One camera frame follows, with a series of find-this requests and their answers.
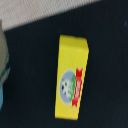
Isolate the grey teal gripper finger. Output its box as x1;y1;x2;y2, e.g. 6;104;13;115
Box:
0;19;10;109

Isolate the yellow butter box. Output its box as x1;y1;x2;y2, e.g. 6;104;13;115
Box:
55;35;89;120

